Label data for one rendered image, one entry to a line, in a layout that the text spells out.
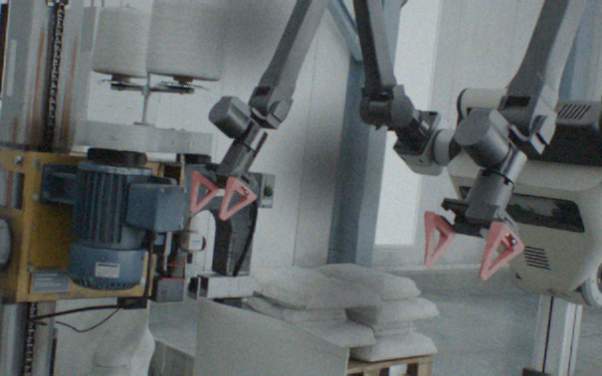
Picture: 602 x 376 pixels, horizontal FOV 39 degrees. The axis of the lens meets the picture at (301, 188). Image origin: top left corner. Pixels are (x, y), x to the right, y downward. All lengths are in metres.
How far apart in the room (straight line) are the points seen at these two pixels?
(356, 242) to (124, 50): 5.95
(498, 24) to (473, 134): 8.63
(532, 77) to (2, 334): 1.22
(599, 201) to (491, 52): 8.00
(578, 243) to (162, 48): 0.96
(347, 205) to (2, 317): 6.31
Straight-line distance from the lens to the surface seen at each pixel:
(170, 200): 1.70
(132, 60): 2.02
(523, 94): 1.32
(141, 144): 1.69
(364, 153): 7.92
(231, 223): 2.12
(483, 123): 1.22
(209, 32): 1.80
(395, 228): 8.70
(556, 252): 1.93
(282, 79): 1.71
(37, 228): 1.86
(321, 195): 7.91
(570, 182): 1.80
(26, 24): 1.90
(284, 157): 7.55
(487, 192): 1.25
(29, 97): 1.88
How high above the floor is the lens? 1.42
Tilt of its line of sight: 3 degrees down
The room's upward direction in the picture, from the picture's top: 6 degrees clockwise
